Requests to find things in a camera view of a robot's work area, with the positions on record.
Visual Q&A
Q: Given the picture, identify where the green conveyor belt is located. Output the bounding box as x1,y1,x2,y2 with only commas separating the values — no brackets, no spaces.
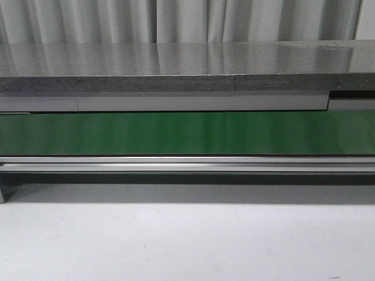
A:
1,111,374,156

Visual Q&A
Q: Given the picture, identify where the dark granite counter slab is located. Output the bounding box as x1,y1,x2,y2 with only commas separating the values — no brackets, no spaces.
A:
1,40,374,92

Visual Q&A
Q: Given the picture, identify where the grey rear guard panel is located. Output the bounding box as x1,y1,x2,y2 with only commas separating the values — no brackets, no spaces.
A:
1,90,374,112

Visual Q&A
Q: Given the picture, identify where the grey pleated curtain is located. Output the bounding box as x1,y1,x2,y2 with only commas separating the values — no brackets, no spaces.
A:
1,1,374,44

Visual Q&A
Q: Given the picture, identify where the aluminium conveyor frame rail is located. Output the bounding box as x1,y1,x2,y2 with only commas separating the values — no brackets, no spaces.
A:
1,156,374,205

